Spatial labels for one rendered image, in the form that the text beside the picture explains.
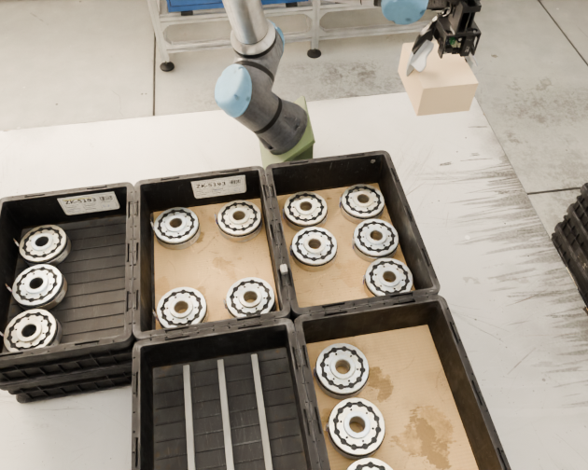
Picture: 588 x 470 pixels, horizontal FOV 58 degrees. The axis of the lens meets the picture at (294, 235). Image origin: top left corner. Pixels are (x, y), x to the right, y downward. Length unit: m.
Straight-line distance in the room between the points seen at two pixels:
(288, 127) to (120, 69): 1.92
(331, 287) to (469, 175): 0.63
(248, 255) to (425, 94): 0.52
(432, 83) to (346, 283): 0.46
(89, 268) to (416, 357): 0.74
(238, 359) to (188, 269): 0.25
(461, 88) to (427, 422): 0.68
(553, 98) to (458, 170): 1.62
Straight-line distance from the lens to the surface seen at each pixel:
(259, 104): 1.37
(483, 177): 1.62
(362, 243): 1.20
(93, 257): 1.28
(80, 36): 3.55
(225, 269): 1.19
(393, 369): 1.09
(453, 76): 1.22
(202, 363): 1.10
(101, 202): 1.30
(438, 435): 1.07
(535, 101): 3.13
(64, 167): 1.69
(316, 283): 1.16
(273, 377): 1.07
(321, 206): 1.25
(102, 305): 1.21
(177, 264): 1.22
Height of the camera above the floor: 1.83
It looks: 54 degrees down
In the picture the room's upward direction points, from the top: straight up
